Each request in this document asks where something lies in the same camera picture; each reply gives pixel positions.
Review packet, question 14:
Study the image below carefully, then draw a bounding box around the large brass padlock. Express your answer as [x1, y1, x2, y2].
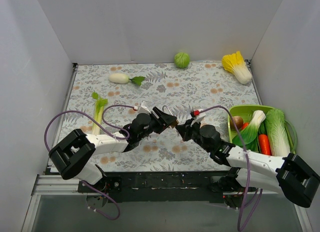
[162, 105, 179, 128]

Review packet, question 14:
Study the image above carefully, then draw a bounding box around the yellow toy napa cabbage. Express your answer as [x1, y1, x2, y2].
[221, 51, 252, 85]

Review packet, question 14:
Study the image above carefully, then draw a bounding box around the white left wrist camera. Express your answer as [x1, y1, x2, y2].
[133, 101, 151, 114]

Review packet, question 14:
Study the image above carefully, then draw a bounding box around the white toy radish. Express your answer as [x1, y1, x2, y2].
[108, 73, 145, 86]

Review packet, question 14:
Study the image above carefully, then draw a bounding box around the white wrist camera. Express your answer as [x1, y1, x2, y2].
[133, 101, 151, 114]
[190, 108, 206, 126]

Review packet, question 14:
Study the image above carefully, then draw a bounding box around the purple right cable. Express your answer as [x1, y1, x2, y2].
[197, 105, 263, 232]

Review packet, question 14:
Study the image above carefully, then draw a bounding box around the green plastic basket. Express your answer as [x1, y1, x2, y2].
[227, 105, 298, 154]

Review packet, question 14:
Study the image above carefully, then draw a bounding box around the green toy celery stalk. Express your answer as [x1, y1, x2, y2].
[91, 92, 108, 135]

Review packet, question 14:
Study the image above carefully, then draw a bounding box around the brown toy onion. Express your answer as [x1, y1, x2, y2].
[230, 116, 244, 130]

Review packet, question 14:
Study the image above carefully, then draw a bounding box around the floral table mat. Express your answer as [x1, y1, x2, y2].
[55, 61, 259, 172]

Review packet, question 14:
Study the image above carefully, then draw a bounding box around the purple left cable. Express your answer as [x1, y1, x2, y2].
[43, 104, 138, 221]

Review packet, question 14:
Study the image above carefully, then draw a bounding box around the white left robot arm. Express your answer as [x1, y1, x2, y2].
[48, 104, 178, 192]

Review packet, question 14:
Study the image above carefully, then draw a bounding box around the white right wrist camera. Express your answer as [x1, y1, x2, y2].
[190, 108, 206, 126]

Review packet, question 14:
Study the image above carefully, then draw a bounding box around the orange toy carrot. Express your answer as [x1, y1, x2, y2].
[258, 134, 272, 156]

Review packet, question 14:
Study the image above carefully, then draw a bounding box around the green toy napa cabbage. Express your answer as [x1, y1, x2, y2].
[265, 108, 291, 157]

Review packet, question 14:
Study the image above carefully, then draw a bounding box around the toy bok choy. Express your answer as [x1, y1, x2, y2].
[232, 110, 266, 152]

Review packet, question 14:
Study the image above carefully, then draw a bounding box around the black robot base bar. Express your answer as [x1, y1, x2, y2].
[93, 169, 244, 203]

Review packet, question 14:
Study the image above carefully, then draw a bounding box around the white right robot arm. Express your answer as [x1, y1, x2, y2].
[175, 119, 320, 208]

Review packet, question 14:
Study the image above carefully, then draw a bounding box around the purple cable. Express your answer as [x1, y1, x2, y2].
[43, 104, 138, 221]
[197, 105, 263, 232]

